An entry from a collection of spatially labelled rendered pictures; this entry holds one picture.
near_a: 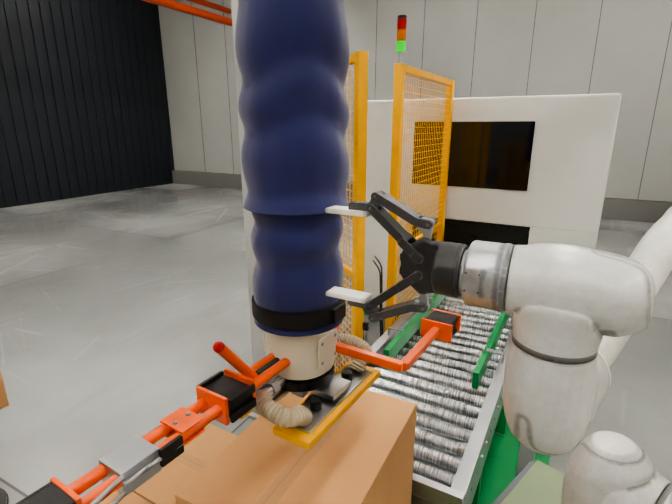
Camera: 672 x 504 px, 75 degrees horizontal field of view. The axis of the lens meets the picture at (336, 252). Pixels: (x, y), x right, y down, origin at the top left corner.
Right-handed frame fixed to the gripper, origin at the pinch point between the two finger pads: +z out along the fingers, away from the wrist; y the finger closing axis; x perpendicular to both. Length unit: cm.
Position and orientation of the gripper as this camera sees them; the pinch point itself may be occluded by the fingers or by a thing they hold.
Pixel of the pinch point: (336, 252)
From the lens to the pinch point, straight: 69.6
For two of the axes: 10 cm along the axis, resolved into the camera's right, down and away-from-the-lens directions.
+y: 0.0, 9.6, 2.8
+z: -8.8, -1.3, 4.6
